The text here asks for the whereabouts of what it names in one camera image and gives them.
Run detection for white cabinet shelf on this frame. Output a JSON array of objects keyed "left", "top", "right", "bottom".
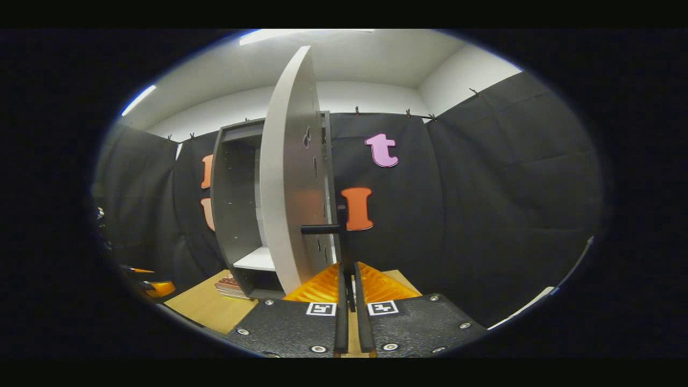
[{"left": 233, "top": 247, "right": 276, "bottom": 272}]

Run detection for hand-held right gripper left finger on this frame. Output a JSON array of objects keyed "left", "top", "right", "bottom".
[{"left": 225, "top": 262, "right": 350, "bottom": 359}]

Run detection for black backdrop cloth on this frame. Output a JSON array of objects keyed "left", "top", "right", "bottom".
[{"left": 91, "top": 73, "right": 604, "bottom": 329}]

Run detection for black door handle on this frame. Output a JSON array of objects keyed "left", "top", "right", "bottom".
[{"left": 300, "top": 204, "right": 356, "bottom": 312}]

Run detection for grey cabinet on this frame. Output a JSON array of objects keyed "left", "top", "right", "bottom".
[{"left": 211, "top": 111, "right": 338, "bottom": 300}]

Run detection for ceiling light panel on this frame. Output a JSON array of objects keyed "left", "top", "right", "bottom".
[{"left": 121, "top": 85, "right": 157, "bottom": 117}]

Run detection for brown cover book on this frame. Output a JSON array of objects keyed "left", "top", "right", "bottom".
[{"left": 216, "top": 273, "right": 249, "bottom": 291}]

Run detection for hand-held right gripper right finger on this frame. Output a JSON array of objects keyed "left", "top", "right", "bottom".
[{"left": 352, "top": 262, "right": 488, "bottom": 358}]

